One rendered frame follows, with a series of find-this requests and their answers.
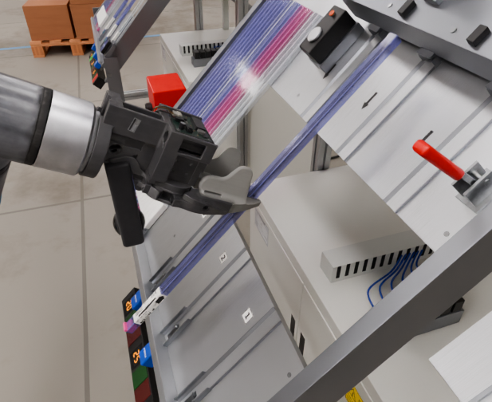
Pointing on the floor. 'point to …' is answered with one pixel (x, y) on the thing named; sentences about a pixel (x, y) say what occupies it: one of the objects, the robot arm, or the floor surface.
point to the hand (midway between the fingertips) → (246, 201)
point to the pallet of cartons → (60, 24)
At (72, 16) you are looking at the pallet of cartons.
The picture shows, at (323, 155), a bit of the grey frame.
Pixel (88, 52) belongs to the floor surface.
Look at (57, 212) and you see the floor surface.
